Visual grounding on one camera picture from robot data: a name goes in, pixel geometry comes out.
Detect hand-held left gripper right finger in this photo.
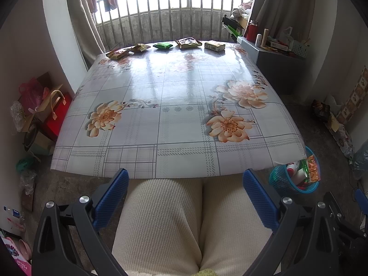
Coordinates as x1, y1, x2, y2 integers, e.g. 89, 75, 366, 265
242, 168, 342, 276

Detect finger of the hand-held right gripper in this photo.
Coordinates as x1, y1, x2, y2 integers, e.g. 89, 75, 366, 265
323, 191, 366, 240
354, 188, 368, 216

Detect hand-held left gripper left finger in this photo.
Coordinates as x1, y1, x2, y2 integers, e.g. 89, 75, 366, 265
32, 168, 130, 276

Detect blue plastic basket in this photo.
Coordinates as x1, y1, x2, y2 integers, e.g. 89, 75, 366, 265
269, 145, 321, 194

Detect plain white bottle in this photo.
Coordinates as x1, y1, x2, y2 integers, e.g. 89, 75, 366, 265
293, 168, 307, 186

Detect person's right leg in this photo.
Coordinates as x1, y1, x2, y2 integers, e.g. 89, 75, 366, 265
198, 175, 276, 273

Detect person's leg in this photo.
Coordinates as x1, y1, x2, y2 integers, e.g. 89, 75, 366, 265
198, 175, 276, 273
112, 178, 204, 276

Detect person's left leg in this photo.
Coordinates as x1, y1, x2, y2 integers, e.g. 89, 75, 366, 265
112, 178, 204, 276

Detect crumpled clear plastic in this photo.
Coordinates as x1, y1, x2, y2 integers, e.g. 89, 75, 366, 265
19, 170, 38, 196

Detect beige gift box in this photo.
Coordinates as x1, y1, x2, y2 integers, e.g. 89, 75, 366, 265
24, 124, 55, 156

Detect red gift bag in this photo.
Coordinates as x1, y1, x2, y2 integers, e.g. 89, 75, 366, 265
46, 92, 72, 143

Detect green plastic bag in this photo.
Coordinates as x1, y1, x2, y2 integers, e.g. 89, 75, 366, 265
16, 157, 38, 174

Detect floral plastic tablecloth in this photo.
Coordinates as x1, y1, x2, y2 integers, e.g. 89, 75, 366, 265
51, 40, 306, 179

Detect dark snack bag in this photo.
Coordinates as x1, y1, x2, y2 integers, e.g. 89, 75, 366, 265
311, 99, 331, 121

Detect pink bowl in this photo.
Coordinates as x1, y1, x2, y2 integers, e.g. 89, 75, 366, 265
17, 239, 32, 261

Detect white box blue labels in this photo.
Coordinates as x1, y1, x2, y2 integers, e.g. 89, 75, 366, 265
0, 201, 26, 233

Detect patterned cardboard panel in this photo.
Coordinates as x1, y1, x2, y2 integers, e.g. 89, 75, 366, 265
336, 66, 368, 124

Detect pink printed box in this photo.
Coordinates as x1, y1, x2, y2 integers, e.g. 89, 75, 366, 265
0, 233, 32, 276

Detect clear plastic bag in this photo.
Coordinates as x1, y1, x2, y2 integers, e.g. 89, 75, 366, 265
10, 101, 26, 133

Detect grey cabinet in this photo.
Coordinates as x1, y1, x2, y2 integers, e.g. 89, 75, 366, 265
237, 36, 307, 95

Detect pink plastic bag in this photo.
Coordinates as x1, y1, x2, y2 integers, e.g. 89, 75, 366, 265
19, 78, 45, 108

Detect small brown snack packet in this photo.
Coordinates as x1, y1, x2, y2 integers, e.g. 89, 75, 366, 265
106, 48, 133, 61
175, 37, 202, 49
128, 43, 150, 53

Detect small green storage basket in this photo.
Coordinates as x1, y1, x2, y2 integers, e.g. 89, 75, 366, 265
289, 40, 309, 58

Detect small yellow snack box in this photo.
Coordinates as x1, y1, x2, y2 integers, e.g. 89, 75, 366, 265
204, 40, 226, 52

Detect red thermos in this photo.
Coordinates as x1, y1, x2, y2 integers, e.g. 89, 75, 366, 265
246, 20, 258, 43

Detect white plastic bag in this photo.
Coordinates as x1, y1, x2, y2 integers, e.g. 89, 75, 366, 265
276, 26, 294, 42

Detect green plastic item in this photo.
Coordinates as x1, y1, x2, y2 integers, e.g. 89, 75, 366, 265
221, 16, 240, 39

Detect beige curtain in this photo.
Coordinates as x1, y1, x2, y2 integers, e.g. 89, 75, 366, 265
65, 0, 106, 64
250, 0, 317, 43

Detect cardboard box with clutter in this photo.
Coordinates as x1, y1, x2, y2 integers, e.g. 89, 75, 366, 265
231, 1, 253, 31

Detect metal balcony railing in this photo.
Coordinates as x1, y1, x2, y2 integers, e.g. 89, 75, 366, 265
95, 0, 256, 52

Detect kraft paper bag pink handles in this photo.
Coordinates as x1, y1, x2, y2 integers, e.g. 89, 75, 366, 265
23, 84, 65, 121

